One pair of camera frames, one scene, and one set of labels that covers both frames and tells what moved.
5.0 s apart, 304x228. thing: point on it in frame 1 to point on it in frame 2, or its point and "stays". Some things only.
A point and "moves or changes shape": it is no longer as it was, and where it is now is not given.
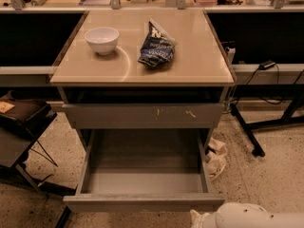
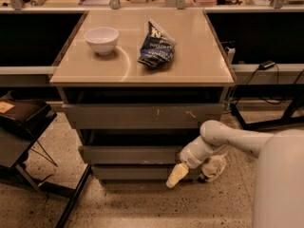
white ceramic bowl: (102, 39) stays
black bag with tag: (25, 115) stays
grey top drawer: (144, 116) stays
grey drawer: (142, 171) moves or changes shape
